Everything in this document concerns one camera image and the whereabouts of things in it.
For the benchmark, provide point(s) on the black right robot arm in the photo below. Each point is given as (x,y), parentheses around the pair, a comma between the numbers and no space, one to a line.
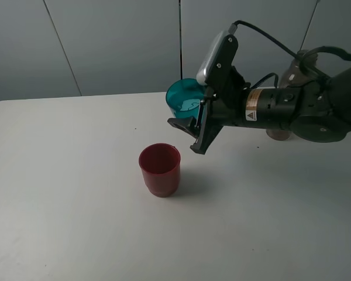
(316,112)

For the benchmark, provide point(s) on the teal translucent plastic cup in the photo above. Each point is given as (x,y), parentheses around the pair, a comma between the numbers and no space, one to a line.
(183,98)

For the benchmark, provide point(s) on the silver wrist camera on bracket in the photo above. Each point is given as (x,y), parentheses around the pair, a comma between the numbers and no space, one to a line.
(216,70)

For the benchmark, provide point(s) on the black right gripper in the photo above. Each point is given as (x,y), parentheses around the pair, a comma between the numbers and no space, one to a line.
(264,108)

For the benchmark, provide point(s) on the red plastic cup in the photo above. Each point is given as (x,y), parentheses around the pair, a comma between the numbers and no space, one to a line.
(160,166)

